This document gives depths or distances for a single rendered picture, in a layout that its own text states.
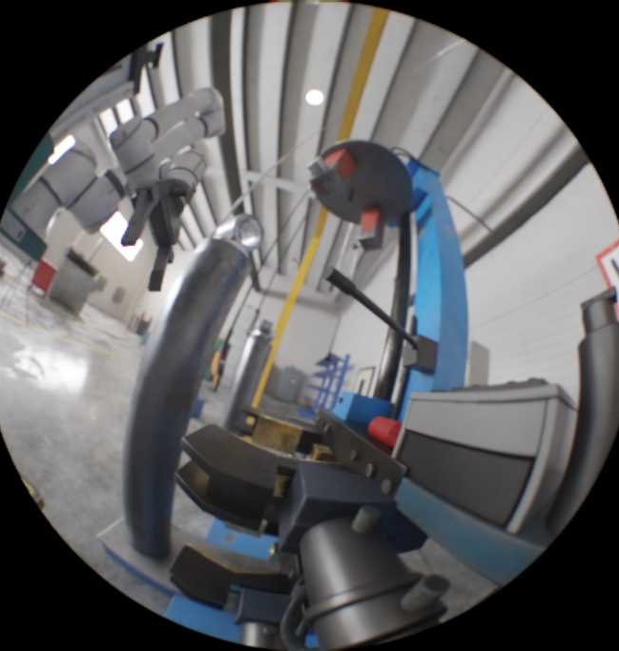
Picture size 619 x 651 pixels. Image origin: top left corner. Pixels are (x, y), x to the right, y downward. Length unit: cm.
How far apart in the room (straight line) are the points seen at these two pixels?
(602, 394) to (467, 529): 16
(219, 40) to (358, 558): 590
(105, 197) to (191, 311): 52
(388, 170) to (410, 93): 500
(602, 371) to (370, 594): 24
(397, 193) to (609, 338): 108
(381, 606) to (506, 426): 18
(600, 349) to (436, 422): 21
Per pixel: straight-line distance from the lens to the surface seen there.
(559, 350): 214
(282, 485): 40
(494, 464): 23
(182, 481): 37
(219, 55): 561
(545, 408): 21
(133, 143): 53
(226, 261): 61
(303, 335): 1152
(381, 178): 112
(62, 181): 75
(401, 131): 605
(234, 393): 184
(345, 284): 35
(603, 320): 25
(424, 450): 29
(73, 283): 809
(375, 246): 102
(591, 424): 23
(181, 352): 55
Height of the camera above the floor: 115
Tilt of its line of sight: 18 degrees up
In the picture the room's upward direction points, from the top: 19 degrees clockwise
